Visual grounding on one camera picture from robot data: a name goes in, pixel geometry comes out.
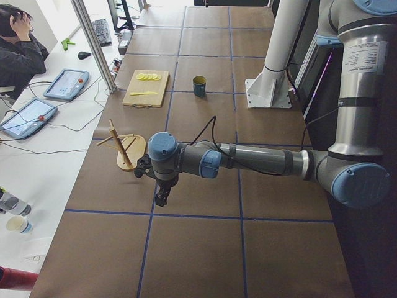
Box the wooden cutting board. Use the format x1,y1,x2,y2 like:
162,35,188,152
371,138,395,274
122,70,169,107

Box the black computer mouse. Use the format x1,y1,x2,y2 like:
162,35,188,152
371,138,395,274
78,52,91,60

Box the red object table edge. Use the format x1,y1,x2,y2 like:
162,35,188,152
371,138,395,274
1,267,38,291

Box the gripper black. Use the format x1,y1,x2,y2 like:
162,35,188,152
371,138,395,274
154,178,179,207

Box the aluminium frame post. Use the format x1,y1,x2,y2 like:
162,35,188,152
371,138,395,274
71,0,117,94

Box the black keyboard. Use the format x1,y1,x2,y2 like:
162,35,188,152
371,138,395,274
92,19,112,47

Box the seated person black jacket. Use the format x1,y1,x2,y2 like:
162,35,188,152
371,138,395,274
1,4,49,99

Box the green tool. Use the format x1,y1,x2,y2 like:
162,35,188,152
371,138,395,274
61,38,75,51

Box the yellow plastic knife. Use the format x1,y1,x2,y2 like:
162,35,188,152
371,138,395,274
129,91,158,96

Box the paper cup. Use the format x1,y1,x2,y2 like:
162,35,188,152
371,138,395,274
6,215,33,234

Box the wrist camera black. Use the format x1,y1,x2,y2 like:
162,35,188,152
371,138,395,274
134,154,155,179

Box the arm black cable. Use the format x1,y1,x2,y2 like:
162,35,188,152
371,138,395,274
189,115,341,176

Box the plastic water bottle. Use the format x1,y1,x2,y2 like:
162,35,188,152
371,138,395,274
1,187,32,216

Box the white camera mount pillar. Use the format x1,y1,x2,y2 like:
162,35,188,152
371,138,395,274
245,0,309,109

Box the dark teal cup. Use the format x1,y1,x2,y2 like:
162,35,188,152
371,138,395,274
192,76,207,97

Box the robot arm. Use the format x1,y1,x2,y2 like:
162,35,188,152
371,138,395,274
136,1,396,208

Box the black power box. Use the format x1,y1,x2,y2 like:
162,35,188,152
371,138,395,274
118,30,133,56

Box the teach pendant near person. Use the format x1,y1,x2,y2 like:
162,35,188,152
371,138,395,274
43,68,90,101

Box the wooden cup rack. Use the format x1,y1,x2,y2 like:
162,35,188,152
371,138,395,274
96,120,146,171

